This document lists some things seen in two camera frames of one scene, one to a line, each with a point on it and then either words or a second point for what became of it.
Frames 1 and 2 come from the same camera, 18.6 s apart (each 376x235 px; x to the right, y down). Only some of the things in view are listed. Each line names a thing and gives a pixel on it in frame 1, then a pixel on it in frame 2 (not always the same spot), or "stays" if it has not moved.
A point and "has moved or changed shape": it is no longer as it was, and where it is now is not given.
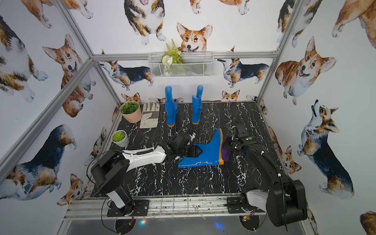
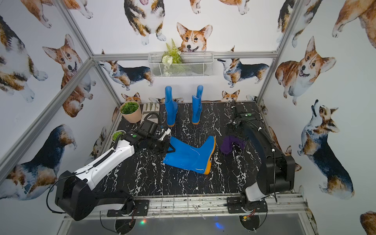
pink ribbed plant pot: (133, 117) stays
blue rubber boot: (172, 107) stays
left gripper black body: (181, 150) → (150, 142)
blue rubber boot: (212, 154) has moved or changed shape
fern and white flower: (171, 58) stays
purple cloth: (225, 151) has moved or changed shape
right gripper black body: (233, 145) → (238, 131)
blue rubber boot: (197, 105) stays
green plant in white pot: (117, 136) stays
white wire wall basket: (194, 64) stays
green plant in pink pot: (129, 107) stays
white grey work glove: (150, 117) stays
